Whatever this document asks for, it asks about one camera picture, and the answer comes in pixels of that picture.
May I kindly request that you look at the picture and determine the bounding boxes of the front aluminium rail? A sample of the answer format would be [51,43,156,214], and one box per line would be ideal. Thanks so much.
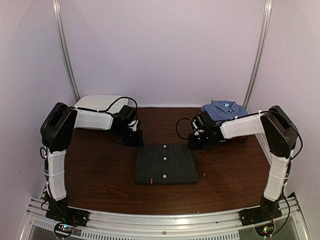
[18,197,311,240]

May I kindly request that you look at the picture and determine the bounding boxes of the right aluminium frame post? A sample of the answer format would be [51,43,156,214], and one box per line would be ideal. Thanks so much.
[243,0,273,109]

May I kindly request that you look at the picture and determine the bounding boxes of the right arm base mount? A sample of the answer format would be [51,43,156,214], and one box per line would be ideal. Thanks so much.
[239,199,291,239]

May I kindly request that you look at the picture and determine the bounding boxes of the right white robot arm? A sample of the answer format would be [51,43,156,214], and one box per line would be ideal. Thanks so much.
[187,105,301,221]

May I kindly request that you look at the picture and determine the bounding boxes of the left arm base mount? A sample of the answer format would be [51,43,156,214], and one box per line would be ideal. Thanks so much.
[40,196,89,240]

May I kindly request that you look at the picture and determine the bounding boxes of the black pinstriped long sleeve shirt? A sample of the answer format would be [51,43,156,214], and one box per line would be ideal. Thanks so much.
[134,144,199,185]

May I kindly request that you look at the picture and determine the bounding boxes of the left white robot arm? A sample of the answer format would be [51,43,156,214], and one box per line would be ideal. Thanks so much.
[40,102,144,201]

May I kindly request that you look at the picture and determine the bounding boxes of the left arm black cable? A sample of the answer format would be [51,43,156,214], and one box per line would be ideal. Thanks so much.
[39,96,140,161]

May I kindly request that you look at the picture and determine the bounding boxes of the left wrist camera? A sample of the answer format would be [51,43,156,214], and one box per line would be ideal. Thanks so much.
[128,119,141,132]

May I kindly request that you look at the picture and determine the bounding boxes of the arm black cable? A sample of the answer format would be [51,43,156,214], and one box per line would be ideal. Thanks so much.
[174,109,305,161]
[39,96,140,161]

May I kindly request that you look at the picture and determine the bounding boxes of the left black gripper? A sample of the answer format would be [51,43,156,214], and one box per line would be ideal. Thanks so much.
[114,126,144,147]

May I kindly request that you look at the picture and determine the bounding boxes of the blue checked shirt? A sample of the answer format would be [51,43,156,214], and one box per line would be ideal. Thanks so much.
[201,100,249,122]

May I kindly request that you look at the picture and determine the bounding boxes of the white plastic tub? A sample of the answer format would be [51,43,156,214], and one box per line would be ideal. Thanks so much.
[74,95,129,114]

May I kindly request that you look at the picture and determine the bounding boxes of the left aluminium frame post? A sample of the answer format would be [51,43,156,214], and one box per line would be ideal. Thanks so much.
[52,0,81,102]

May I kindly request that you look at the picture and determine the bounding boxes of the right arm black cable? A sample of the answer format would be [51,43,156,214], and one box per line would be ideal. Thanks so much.
[174,109,305,161]

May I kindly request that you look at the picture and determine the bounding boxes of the aluminium frame post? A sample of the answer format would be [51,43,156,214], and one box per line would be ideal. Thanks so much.
[243,0,273,109]
[52,0,81,102]

